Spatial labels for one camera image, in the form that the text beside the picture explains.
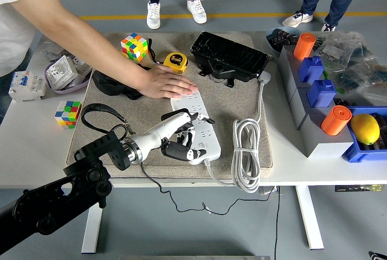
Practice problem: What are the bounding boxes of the light blue bowl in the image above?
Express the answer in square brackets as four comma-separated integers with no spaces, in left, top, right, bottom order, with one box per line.
[265,27,303,55]

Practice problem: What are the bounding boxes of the white power strip cable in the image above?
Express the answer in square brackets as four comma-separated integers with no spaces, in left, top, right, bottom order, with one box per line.
[204,70,272,194]

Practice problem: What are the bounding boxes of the black hanging cable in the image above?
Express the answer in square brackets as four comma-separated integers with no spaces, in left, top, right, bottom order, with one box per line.
[273,186,281,260]

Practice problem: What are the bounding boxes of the white wall socket panel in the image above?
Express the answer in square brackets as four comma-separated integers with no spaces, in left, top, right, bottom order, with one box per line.
[45,54,79,91]
[72,54,94,75]

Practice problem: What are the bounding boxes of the thin black plug cord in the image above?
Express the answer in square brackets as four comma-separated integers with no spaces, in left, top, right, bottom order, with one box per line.
[139,162,275,215]

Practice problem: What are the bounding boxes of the white power strip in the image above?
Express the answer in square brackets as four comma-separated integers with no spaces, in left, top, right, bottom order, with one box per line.
[171,92,221,166]

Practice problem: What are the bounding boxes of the white circuit breaker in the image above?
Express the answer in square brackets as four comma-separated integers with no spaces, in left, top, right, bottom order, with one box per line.
[8,70,47,103]

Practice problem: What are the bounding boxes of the colourful puzzle cube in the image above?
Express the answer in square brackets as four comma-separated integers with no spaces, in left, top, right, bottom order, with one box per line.
[120,32,149,63]
[54,100,83,129]

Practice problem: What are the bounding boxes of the orange cylinder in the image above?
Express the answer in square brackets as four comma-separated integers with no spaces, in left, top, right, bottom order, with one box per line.
[320,105,353,137]
[293,32,317,60]

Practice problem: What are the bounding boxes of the black fabric pouch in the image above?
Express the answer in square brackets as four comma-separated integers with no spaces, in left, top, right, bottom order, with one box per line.
[91,69,145,100]

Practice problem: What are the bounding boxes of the grey-brown mat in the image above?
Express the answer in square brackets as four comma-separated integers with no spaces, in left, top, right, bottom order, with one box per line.
[66,31,275,181]

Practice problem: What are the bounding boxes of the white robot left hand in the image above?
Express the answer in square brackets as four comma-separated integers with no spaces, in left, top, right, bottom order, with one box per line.
[129,108,216,163]

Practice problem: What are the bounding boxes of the grey block holder box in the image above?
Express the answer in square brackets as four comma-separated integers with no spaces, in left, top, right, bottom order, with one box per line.
[278,44,354,158]

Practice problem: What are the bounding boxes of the white table leg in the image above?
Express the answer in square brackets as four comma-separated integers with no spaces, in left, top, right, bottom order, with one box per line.
[294,186,325,250]
[81,207,106,254]

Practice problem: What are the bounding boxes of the clear bags of parts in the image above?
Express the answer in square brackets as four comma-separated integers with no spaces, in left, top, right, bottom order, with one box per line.
[314,30,387,108]

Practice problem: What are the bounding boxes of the blue plastic bin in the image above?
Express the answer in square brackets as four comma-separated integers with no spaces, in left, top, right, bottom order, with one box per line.
[342,105,387,163]

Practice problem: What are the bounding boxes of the yellow tape measure with strap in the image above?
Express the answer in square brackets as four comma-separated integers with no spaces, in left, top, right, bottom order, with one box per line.
[147,37,188,75]

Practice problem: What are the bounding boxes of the black table control panel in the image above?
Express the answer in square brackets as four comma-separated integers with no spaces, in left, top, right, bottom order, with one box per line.
[334,184,382,193]

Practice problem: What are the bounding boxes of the yellow lemon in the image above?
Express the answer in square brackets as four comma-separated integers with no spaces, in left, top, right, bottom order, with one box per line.
[350,113,381,146]

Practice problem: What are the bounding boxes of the person's right hand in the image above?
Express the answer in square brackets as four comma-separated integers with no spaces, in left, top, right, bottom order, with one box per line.
[137,65,200,100]

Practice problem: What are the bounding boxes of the clear bag of screws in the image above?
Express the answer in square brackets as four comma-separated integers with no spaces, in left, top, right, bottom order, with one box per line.
[39,34,76,61]

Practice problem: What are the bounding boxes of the purple bowl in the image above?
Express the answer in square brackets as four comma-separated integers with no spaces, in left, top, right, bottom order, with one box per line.
[44,57,93,95]

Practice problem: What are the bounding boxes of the blue block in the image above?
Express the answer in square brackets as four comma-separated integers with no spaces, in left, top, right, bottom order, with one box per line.
[298,56,325,85]
[306,79,337,108]

